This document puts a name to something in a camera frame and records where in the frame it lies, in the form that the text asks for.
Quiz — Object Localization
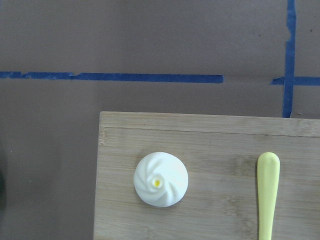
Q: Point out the wooden cutting board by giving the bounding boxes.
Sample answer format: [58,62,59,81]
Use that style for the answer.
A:
[93,111,320,240]

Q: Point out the yellow plastic knife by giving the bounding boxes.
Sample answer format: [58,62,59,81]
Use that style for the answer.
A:
[257,152,280,240]

